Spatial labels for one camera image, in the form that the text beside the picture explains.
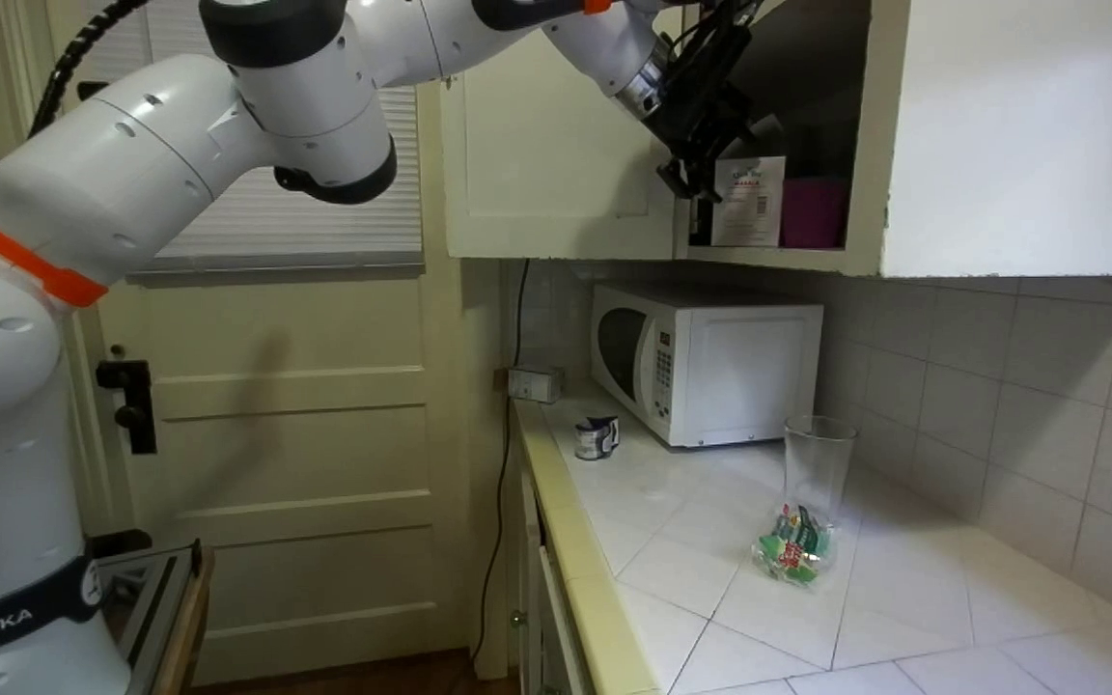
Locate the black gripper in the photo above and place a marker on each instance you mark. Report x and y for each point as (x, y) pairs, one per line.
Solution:
(704, 110)

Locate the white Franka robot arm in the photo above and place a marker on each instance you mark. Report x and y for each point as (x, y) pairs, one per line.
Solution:
(134, 168)

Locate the cream cupboard door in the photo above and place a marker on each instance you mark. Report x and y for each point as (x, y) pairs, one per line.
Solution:
(558, 168)

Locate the white tea box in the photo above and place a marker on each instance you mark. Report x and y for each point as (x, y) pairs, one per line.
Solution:
(751, 206)

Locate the white microwave oven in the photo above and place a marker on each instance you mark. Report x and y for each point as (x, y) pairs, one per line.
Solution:
(737, 373)

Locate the small black white mug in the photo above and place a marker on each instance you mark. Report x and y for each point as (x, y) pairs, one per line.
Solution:
(598, 440)

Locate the clear drinking glass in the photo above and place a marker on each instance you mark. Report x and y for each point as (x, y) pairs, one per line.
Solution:
(816, 467)

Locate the green sponge package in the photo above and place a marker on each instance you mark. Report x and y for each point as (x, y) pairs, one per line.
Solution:
(793, 545)

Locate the white door blind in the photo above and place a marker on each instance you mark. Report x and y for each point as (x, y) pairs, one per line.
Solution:
(327, 217)

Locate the cream base cabinet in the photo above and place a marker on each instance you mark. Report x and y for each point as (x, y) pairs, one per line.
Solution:
(544, 619)

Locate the cream panel door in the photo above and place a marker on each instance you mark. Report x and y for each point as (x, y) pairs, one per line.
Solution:
(299, 513)

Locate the black door latch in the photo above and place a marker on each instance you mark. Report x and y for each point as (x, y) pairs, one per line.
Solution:
(134, 399)

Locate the white wall outlet box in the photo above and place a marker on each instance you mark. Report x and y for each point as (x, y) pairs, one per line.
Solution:
(536, 382)

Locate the cream wall cupboard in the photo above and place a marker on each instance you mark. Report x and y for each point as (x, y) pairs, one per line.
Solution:
(1031, 128)

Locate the metal robot stand frame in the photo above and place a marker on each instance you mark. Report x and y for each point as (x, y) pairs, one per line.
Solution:
(155, 605)

